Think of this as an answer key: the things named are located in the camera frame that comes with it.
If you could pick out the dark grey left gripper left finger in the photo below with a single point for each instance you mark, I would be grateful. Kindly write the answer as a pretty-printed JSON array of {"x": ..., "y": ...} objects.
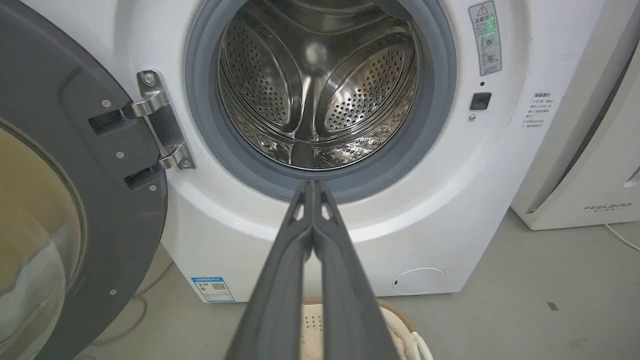
[{"x": 280, "y": 295}]

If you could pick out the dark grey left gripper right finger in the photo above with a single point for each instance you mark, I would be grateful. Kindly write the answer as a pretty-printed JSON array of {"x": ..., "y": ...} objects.
[{"x": 350, "y": 300}]

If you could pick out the cream plastic laundry basket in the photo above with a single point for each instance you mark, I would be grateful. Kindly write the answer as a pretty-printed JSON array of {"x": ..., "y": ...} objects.
[{"x": 400, "y": 332}]

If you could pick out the chrome door hinge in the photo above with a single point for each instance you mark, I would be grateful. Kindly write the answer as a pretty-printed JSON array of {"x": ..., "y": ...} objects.
[{"x": 162, "y": 120}]

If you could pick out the white Feelbird appliance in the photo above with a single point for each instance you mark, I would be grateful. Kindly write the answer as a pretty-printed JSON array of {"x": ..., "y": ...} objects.
[{"x": 590, "y": 150}]

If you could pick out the grey washing machine door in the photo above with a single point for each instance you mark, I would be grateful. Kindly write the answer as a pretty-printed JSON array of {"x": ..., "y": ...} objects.
[{"x": 60, "y": 200}]

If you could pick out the white front-load washing machine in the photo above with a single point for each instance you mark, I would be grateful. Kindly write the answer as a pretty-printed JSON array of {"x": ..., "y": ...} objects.
[{"x": 450, "y": 175}]

